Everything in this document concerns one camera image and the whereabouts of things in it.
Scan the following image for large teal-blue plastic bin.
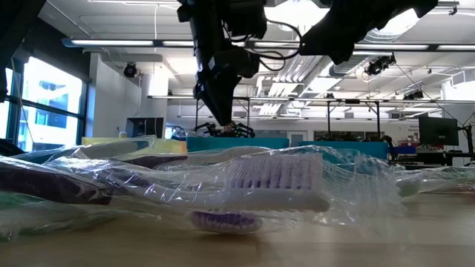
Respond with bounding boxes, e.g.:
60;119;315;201
296;140;390;161

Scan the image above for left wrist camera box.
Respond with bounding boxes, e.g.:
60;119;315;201
211;47;261;79

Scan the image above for long ceiling light bar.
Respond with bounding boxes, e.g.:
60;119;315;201
61;37;475;52

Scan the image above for small teal plastic bin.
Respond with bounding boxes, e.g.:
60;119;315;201
186;136;290;154

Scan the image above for white ceiling light panel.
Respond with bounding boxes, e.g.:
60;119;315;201
265;5;304;27

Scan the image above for white toothbrush purple bristles wrapped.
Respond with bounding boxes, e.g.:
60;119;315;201
44;145;407;229

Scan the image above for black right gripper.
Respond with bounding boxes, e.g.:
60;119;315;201
298;0;439;66

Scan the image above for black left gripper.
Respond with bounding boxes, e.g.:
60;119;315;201
191;22;242;127

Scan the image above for black background desk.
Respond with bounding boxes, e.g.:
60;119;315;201
387;150;475;170

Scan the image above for large glass window wall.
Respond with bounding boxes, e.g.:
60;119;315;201
0;55;88;153

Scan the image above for green white toothbrush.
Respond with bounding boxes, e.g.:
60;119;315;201
392;165;475;198

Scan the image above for white ceiling pipe bundle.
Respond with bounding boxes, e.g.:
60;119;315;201
276;44;344;83

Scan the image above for black monitor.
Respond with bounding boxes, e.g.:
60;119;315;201
418;115;460;147
125;116;166;139

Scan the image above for thin hanging light strip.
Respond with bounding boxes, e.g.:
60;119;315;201
147;94;475;105

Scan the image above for yellow plastic bin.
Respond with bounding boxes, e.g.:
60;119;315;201
81;136;189;156

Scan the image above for white blue wrapped toothbrush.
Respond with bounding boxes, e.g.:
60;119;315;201
13;134;157;165

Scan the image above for dark purple wrapped toothbrush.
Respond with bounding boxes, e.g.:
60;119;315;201
0;155;114;207

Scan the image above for blue background crate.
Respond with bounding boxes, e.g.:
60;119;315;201
389;145;419;155

